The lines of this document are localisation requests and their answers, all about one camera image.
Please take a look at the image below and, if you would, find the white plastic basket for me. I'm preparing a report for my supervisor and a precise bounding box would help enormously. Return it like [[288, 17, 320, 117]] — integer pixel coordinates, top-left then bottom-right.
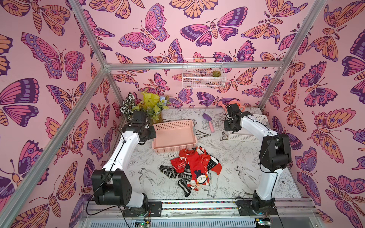
[[227, 114, 269, 142]]

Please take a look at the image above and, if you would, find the red patterned sock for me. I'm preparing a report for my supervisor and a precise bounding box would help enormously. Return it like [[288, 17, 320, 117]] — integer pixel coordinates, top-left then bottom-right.
[[171, 157, 186, 173]]

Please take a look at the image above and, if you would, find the red sock right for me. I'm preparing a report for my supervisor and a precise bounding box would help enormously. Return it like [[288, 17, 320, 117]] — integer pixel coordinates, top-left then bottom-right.
[[207, 161, 222, 175]]

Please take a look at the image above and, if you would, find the artificial plant bouquet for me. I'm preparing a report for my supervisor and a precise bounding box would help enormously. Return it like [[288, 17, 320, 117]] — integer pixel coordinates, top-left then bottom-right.
[[119, 92, 171, 124]]

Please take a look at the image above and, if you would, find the small green succulent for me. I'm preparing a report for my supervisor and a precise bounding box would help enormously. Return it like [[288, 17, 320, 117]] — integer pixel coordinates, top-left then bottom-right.
[[211, 70, 221, 78]]

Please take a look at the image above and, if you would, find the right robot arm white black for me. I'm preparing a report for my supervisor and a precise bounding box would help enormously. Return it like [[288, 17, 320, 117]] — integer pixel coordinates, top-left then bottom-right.
[[224, 104, 291, 215]]

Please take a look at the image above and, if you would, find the white wire wall basket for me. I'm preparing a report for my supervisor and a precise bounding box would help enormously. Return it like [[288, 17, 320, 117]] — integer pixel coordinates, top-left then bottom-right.
[[181, 61, 226, 90]]

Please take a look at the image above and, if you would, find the pink plastic basket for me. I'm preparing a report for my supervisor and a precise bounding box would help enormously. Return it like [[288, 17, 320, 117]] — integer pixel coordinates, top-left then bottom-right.
[[152, 120, 198, 154]]

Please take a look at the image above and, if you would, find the purple pink garden trowel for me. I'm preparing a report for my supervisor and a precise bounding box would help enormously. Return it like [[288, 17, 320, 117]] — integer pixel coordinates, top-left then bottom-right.
[[202, 113, 215, 133]]

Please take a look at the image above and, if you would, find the red snowflake santa sock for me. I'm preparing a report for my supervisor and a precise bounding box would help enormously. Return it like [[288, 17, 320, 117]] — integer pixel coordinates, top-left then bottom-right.
[[179, 149, 211, 171]]

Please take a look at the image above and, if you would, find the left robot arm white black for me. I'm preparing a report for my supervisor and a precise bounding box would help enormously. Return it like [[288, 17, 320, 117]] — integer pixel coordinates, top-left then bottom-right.
[[91, 111, 156, 217]]

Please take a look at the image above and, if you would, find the pink watering can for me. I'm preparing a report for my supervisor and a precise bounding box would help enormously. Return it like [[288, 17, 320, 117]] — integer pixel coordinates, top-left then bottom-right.
[[217, 100, 246, 112]]

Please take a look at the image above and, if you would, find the black white striped sock lower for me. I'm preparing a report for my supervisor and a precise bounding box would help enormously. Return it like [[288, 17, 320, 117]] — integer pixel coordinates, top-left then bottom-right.
[[178, 179, 192, 197]]

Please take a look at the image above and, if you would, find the red penguin sock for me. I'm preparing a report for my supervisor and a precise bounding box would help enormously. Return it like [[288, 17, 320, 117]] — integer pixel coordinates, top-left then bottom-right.
[[187, 161, 210, 191]]

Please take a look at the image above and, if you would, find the black white striped sock left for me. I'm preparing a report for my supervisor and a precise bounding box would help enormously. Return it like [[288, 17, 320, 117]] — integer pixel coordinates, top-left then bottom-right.
[[159, 165, 183, 179]]

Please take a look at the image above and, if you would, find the black white striped sock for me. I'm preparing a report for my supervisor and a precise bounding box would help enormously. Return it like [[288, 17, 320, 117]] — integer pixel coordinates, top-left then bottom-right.
[[159, 165, 183, 179], [178, 179, 192, 197]]

